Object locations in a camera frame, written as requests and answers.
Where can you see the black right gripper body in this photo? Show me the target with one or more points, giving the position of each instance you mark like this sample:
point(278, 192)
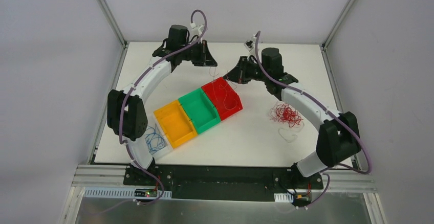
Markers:
point(241, 69)

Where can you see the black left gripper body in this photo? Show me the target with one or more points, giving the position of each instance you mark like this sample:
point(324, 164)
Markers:
point(204, 52)

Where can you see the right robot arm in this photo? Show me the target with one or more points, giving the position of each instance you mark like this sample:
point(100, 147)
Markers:
point(337, 132)

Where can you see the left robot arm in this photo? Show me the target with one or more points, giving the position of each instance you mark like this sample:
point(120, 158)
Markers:
point(126, 114)

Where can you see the red plastic bin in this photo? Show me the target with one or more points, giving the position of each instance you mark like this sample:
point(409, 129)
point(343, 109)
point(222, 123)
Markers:
point(224, 98)

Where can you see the green plastic bin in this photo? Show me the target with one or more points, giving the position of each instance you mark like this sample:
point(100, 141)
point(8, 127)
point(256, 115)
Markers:
point(200, 110)

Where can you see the yellow plastic bin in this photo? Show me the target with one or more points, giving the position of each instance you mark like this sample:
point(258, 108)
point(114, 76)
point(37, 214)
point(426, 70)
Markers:
point(175, 124)

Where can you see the clear plastic bin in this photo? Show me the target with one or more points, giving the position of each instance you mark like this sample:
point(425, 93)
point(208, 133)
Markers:
point(156, 141)

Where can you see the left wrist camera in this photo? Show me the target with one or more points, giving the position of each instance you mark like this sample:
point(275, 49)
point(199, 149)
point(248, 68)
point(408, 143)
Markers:
point(199, 30)

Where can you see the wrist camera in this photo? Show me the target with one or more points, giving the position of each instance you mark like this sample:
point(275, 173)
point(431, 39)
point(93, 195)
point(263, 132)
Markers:
point(250, 45)
point(199, 30)

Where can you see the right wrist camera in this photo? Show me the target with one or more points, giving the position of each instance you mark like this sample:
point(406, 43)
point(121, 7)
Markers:
point(250, 45)

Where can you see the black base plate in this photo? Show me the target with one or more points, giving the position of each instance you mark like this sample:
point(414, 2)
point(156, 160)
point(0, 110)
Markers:
point(222, 182)

